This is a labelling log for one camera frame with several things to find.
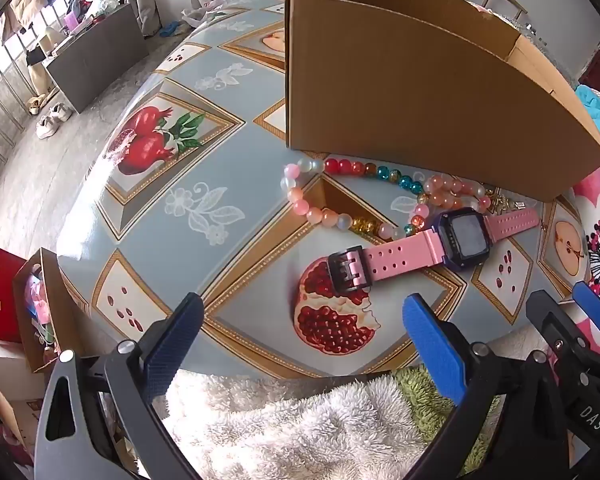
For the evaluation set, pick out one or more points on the white plastic bag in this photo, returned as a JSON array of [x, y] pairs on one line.
[[205, 10]]

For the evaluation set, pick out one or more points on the metal window grille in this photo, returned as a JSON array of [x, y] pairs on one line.
[[0, 75]]

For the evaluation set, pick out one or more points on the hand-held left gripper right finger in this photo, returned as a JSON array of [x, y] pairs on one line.
[[432, 345]]

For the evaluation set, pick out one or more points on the beige shoe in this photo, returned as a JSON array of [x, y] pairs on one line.
[[36, 103]]

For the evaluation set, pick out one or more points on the white fluffy robe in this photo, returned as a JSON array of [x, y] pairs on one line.
[[290, 435]]

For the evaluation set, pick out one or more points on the white shoe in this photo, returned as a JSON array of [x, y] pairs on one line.
[[60, 111], [46, 128]]

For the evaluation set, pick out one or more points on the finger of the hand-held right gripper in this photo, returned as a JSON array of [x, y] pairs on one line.
[[594, 307], [547, 312]]

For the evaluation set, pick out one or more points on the blue cloth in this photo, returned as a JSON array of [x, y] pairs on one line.
[[170, 30]]

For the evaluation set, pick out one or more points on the red gift bag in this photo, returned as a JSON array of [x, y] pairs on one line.
[[5, 290]]

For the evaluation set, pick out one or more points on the hanging beige jacket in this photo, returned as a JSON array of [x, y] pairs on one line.
[[27, 0]]

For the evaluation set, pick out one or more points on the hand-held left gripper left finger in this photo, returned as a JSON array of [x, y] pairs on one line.
[[172, 345]]

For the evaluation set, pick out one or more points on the grey cabinet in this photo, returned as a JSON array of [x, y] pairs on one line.
[[100, 55]]

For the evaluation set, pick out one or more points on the small cardboard box of clutter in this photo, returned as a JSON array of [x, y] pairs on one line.
[[64, 310]]

